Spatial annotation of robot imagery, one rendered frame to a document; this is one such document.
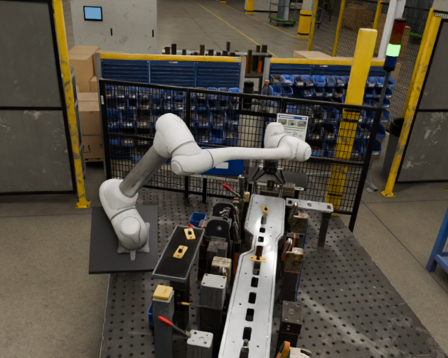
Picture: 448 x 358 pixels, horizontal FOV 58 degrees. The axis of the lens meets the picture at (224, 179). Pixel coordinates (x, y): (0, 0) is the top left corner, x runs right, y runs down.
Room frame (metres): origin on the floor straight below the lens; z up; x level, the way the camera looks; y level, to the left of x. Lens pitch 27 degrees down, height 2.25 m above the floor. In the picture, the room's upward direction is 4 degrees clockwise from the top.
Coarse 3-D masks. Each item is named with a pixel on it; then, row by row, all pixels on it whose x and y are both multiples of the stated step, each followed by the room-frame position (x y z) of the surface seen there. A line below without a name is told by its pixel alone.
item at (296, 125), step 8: (280, 112) 2.62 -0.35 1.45; (280, 120) 2.62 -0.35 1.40; (288, 120) 2.61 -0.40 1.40; (296, 120) 2.61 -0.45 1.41; (304, 120) 2.60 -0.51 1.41; (288, 128) 2.61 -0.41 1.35; (296, 128) 2.61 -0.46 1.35; (304, 128) 2.60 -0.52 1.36; (296, 136) 2.61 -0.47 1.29; (304, 136) 2.60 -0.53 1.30
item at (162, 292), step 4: (156, 288) 1.19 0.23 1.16; (160, 288) 1.19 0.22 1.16; (164, 288) 1.20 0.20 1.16; (168, 288) 1.20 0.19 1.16; (172, 288) 1.20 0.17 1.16; (156, 292) 1.17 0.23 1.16; (160, 292) 1.18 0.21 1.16; (164, 292) 1.18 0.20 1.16; (168, 292) 1.18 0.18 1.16; (156, 296) 1.16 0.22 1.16; (160, 296) 1.15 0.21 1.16; (164, 296) 1.15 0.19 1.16; (168, 296) 1.16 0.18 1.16
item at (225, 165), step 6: (228, 162) 2.48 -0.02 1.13; (234, 162) 2.48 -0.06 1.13; (240, 162) 2.48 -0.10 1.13; (216, 168) 2.48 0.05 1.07; (222, 168) 2.48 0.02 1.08; (228, 168) 2.48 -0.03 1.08; (234, 168) 2.48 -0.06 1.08; (240, 168) 2.48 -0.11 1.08; (222, 174) 2.48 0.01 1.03; (228, 174) 2.48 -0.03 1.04; (234, 174) 2.48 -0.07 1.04; (240, 174) 2.48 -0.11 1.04
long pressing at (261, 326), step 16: (256, 208) 2.11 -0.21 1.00; (272, 208) 2.13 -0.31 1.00; (256, 224) 1.93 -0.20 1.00; (272, 224) 1.94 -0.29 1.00; (256, 240) 1.78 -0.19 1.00; (272, 240) 1.79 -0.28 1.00; (240, 256) 1.63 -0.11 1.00; (272, 256) 1.65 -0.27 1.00; (240, 272) 1.51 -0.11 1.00; (272, 272) 1.53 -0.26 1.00; (240, 288) 1.40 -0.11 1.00; (256, 288) 1.41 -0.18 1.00; (272, 288) 1.42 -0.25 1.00; (256, 304) 1.31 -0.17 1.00; (272, 304) 1.32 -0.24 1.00; (240, 320) 1.21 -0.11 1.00; (256, 320) 1.22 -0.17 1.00; (224, 336) 1.13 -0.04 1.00; (240, 336) 1.13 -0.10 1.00; (256, 336) 1.14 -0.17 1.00; (224, 352) 1.05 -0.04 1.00; (256, 352) 1.06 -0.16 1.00
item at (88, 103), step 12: (84, 96) 5.08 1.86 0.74; (96, 96) 5.12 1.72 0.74; (84, 108) 4.59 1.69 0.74; (96, 108) 4.62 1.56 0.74; (84, 120) 4.48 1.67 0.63; (96, 120) 4.52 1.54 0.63; (84, 132) 4.48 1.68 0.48; (96, 132) 4.52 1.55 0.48; (84, 144) 4.47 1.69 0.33; (96, 144) 4.51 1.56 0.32; (84, 156) 4.47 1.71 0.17; (96, 156) 4.51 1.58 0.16
